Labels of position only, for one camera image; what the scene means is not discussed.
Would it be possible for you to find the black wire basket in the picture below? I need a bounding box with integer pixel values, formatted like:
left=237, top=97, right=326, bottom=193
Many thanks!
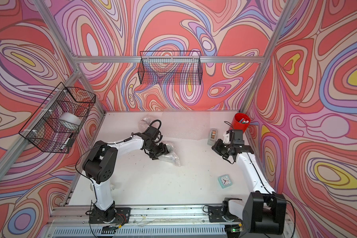
left=18, top=83, right=96, bottom=154
left=137, top=50, right=203, bottom=86

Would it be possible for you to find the black marker in basket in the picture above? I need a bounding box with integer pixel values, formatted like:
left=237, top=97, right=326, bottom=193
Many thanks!
left=64, top=137, right=74, bottom=149

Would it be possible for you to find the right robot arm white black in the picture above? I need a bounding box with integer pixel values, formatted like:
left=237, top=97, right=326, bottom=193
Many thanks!
left=207, top=139, right=287, bottom=235

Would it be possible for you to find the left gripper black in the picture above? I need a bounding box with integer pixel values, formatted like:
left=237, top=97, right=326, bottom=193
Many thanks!
left=146, top=142, right=172, bottom=160

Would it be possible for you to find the bubble wrap sheet around mug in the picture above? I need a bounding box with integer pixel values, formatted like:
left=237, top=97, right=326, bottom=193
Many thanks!
left=138, top=116, right=153, bottom=132

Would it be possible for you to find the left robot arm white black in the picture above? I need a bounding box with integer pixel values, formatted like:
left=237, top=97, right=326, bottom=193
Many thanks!
left=82, top=133, right=169, bottom=224

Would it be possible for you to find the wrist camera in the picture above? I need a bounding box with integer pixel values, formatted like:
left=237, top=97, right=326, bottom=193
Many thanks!
left=223, top=130, right=245, bottom=146
left=144, top=126, right=162, bottom=142

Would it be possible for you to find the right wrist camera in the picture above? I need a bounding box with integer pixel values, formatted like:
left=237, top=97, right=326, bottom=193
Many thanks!
left=223, top=130, right=245, bottom=146

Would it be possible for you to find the black wire basket back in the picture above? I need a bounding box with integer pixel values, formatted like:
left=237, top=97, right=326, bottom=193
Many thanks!
left=137, top=50, right=203, bottom=86

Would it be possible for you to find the bubble wrap sheet stack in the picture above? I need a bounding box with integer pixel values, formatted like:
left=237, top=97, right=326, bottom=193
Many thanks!
left=160, top=111, right=210, bottom=140

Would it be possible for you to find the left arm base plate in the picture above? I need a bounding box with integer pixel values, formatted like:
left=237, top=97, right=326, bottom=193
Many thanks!
left=85, top=207, right=131, bottom=225

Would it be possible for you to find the red pen holder cup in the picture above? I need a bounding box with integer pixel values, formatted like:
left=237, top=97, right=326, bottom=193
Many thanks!
left=232, top=113, right=251, bottom=132

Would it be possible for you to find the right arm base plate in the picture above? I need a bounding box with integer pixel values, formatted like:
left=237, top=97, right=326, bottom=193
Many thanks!
left=203, top=205, right=241, bottom=223

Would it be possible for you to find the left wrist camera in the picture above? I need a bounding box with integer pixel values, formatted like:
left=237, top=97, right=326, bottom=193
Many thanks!
left=144, top=126, right=162, bottom=142

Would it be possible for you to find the small green alarm clock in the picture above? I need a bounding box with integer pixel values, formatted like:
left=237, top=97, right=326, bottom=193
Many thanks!
left=218, top=175, right=233, bottom=189

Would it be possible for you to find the black wire basket left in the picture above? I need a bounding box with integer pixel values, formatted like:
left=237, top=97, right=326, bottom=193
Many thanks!
left=18, top=83, right=96, bottom=154

